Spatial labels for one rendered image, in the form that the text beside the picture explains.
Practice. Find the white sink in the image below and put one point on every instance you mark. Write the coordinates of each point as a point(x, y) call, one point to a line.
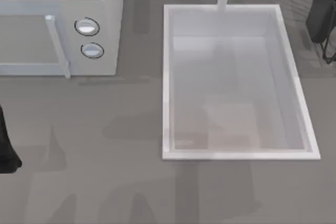
point(236, 77)

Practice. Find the pale microwave oven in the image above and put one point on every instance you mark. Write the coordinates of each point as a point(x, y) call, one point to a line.
point(110, 24)

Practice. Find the round microwave knob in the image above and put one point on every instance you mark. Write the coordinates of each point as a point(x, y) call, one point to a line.
point(86, 26)
point(92, 50)

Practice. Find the microwave door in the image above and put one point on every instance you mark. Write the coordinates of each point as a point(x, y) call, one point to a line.
point(26, 40)

